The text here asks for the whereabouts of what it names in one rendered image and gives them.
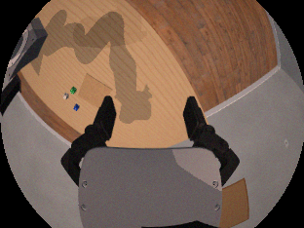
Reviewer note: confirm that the brown mat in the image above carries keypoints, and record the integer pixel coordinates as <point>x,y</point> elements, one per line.
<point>93,91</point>

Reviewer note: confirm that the blue die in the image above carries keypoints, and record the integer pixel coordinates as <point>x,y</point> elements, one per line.
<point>76,107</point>

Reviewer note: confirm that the green die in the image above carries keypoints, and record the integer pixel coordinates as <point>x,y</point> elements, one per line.
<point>73,90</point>

